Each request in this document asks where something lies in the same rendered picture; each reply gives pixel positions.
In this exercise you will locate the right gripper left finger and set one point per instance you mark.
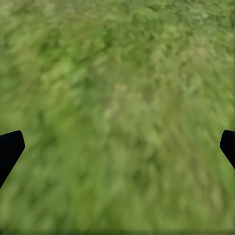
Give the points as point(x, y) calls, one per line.
point(11, 147)

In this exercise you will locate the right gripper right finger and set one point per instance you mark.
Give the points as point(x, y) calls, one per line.
point(227, 145)

